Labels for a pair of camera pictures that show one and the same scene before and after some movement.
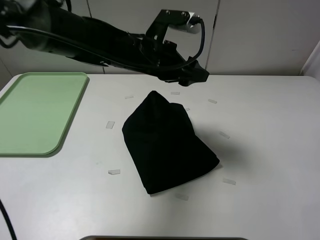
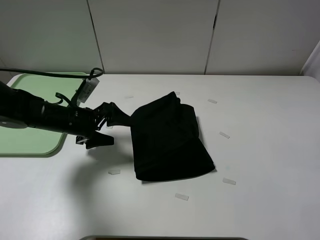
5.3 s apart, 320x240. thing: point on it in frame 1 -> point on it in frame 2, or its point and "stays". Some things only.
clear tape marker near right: x=229 y=181 stays
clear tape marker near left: x=114 y=172 stays
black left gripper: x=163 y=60 -> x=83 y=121
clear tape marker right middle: x=224 y=135 stays
